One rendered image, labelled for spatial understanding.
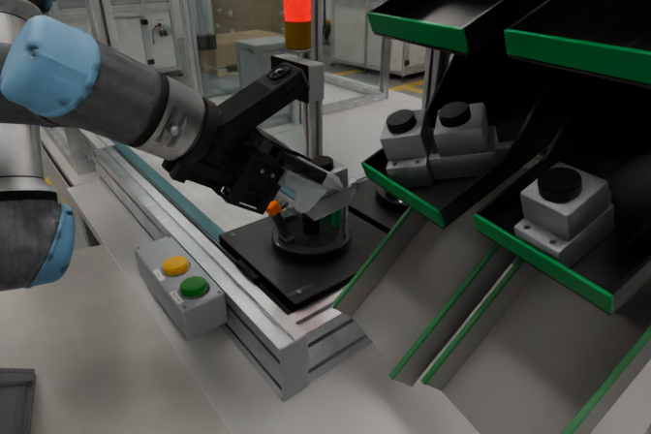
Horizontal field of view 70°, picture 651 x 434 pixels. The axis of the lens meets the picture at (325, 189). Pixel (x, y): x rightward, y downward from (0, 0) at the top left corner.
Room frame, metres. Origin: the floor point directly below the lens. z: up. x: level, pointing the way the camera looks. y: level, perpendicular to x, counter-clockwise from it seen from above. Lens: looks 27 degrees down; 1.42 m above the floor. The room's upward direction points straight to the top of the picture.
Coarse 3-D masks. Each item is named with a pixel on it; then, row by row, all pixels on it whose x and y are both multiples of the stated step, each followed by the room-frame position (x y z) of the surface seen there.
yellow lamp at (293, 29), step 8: (288, 24) 0.89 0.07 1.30; (296, 24) 0.88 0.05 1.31; (304, 24) 0.89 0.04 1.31; (288, 32) 0.89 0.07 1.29; (296, 32) 0.88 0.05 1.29; (304, 32) 0.89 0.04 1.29; (288, 40) 0.89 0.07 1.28; (296, 40) 0.88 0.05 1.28; (304, 40) 0.89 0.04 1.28; (288, 48) 0.89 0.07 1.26; (296, 48) 0.88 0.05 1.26; (304, 48) 0.89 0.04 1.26
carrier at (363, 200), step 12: (360, 192) 0.87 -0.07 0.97; (372, 192) 0.87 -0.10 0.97; (384, 192) 0.83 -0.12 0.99; (360, 204) 0.81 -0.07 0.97; (372, 204) 0.81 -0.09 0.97; (384, 204) 0.80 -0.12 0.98; (396, 204) 0.78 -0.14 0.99; (360, 216) 0.78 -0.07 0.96; (372, 216) 0.77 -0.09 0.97; (384, 216) 0.77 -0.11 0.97; (396, 216) 0.77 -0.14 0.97; (384, 228) 0.73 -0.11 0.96
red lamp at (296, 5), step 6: (288, 0) 0.89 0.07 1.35; (294, 0) 0.88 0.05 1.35; (300, 0) 0.88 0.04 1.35; (306, 0) 0.89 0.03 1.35; (288, 6) 0.89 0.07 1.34; (294, 6) 0.88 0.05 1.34; (300, 6) 0.88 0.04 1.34; (306, 6) 0.89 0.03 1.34; (288, 12) 0.89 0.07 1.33; (294, 12) 0.88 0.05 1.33; (300, 12) 0.88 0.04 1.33; (306, 12) 0.89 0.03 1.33; (288, 18) 0.89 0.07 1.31; (294, 18) 0.88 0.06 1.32; (300, 18) 0.88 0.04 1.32; (306, 18) 0.89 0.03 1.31
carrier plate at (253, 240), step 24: (240, 240) 0.68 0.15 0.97; (264, 240) 0.68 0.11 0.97; (360, 240) 0.68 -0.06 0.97; (264, 264) 0.61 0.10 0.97; (288, 264) 0.61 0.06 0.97; (312, 264) 0.61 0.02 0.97; (336, 264) 0.61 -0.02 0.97; (360, 264) 0.61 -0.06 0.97; (288, 288) 0.55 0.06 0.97; (312, 288) 0.55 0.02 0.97; (336, 288) 0.56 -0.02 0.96
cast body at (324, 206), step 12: (324, 156) 0.55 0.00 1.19; (324, 168) 0.53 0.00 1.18; (336, 168) 0.54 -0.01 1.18; (348, 180) 0.57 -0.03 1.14; (336, 192) 0.53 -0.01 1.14; (348, 192) 0.54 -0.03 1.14; (324, 204) 0.52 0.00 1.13; (336, 204) 0.53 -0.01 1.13; (348, 204) 0.54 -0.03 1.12; (312, 216) 0.52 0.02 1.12; (324, 216) 0.52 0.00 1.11
